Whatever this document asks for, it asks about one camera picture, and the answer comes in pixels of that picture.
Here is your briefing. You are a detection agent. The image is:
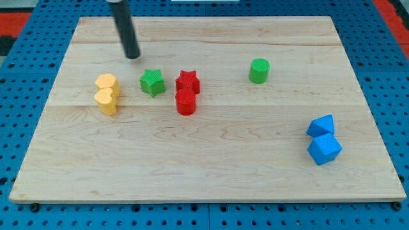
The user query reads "red star block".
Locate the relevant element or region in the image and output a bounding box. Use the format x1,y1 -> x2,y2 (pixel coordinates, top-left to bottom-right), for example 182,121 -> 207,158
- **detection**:
175,70 -> 201,94

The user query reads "green star block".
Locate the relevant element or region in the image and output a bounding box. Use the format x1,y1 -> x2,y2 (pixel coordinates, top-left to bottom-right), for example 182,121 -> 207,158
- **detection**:
139,69 -> 166,98

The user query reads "blue triangle block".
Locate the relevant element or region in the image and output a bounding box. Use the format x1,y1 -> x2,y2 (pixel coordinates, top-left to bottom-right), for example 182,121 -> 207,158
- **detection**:
306,114 -> 335,137

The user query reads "red cylinder block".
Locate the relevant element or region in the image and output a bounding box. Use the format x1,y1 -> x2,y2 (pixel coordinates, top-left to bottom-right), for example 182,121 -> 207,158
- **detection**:
175,88 -> 196,116

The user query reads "wooden board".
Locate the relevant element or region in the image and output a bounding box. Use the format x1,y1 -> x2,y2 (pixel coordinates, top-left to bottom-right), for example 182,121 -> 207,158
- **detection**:
10,16 -> 406,204

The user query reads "green cylinder block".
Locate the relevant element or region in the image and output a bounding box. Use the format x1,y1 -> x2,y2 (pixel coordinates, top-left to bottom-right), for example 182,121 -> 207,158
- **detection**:
249,58 -> 270,84

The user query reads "yellow heart block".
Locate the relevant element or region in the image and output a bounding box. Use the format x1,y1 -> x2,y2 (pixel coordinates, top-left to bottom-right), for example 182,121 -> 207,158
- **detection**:
94,88 -> 117,116

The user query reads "yellow pentagon block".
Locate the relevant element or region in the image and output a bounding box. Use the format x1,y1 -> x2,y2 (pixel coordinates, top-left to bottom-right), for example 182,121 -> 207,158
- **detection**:
95,73 -> 121,97

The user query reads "blue cube block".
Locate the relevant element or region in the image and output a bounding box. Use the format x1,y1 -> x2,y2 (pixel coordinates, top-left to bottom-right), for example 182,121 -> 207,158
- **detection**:
307,133 -> 343,165

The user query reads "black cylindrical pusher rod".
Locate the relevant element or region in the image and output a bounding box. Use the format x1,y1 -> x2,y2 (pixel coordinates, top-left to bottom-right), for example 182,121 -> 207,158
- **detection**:
107,0 -> 140,59

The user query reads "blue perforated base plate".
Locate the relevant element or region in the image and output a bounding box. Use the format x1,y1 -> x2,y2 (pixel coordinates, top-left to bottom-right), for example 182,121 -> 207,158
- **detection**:
1,0 -> 408,229

